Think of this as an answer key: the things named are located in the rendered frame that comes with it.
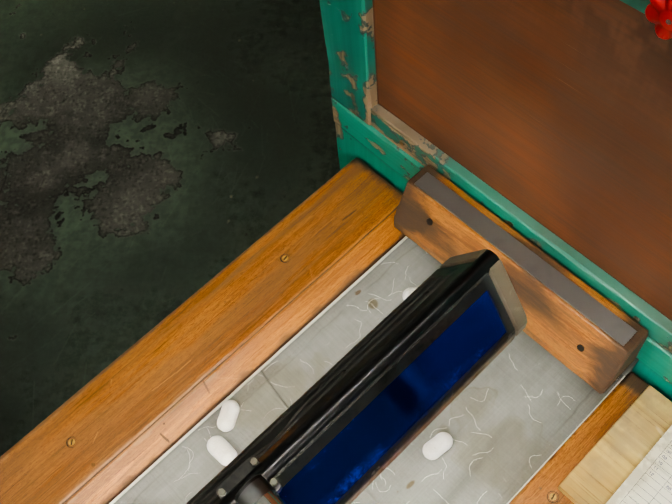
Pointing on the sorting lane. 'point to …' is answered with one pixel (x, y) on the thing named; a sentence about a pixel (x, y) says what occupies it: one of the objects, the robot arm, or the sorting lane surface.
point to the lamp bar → (386, 386)
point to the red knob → (659, 11)
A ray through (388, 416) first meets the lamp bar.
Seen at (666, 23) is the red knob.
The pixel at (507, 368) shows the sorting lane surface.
